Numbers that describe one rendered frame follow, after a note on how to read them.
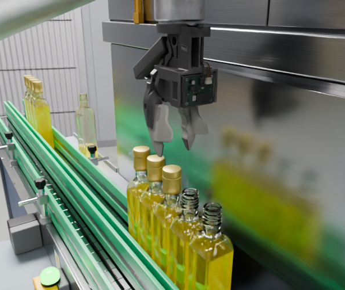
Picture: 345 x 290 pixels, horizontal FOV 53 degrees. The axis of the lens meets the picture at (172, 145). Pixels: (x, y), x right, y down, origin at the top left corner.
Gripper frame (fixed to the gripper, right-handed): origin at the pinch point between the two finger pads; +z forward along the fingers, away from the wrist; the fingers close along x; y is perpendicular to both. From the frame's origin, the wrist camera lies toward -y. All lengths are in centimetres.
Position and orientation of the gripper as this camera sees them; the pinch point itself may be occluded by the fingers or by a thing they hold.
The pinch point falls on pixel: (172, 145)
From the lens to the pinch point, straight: 60.5
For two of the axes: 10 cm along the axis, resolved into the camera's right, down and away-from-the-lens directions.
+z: 0.0, 9.3, 3.6
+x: 8.4, -1.9, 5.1
